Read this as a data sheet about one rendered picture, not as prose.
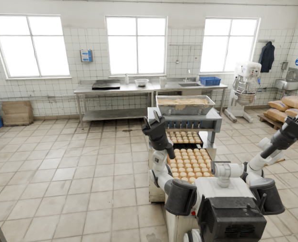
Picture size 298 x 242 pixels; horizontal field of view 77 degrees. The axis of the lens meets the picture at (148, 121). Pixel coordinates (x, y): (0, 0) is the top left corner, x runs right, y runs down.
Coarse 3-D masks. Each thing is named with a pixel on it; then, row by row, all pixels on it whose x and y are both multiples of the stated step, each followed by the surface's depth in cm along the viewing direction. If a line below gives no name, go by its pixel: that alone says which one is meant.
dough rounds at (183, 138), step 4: (172, 132) 211; (176, 132) 211; (184, 132) 211; (188, 132) 211; (196, 132) 216; (168, 136) 203; (172, 136) 203; (176, 136) 205; (180, 136) 204; (184, 136) 203; (188, 136) 204; (192, 136) 206; (196, 136) 203; (172, 140) 194; (176, 140) 194; (180, 140) 194; (184, 140) 194; (188, 140) 195; (192, 140) 194; (196, 140) 194; (200, 140) 194
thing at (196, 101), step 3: (177, 99) 198; (192, 99) 197; (195, 99) 198; (198, 99) 197; (159, 102) 199; (162, 102) 199; (165, 102) 191; (168, 102) 192; (171, 102) 192; (174, 102) 197; (177, 102) 195; (180, 102) 191; (183, 102) 191; (186, 102) 191; (189, 102) 191; (192, 102) 190; (195, 102) 189; (198, 102) 190; (201, 102) 190; (204, 102) 196
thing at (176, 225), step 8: (168, 216) 183; (176, 216) 139; (168, 224) 183; (176, 224) 142; (184, 224) 142; (192, 224) 142; (168, 232) 183; (176, 232) 146; (184, 232) 146; (176, 240) 149
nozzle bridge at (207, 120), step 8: (152, 112) 196; (160, 112) 196; (208, 112) 196; (216, 112) 197; (168, 120) 182; (176, 120) 182; (184, 120) 183; (192, 120) 183; (200, 120) 183; (208, 120) 183; (216, 120) 183; (176, 128) 192; (184, 128) 192; (192, 128) 192; (200, 128) 192; (208, 128) 192; (216, 128) 187; (208, 136) 212
